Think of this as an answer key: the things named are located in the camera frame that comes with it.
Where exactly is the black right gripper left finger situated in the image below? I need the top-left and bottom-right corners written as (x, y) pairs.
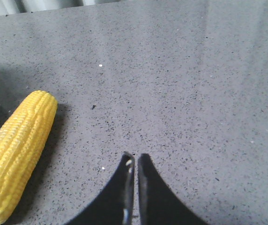
top-left (67, 152), bottom-right (134, 225)

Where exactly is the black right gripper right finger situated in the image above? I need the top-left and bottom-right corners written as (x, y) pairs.
top-left (138, 153), bottom-right (206, 225)

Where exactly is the yellow corn cob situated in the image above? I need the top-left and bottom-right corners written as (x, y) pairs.
top-left (0, 90), bottom-right (58, 225)

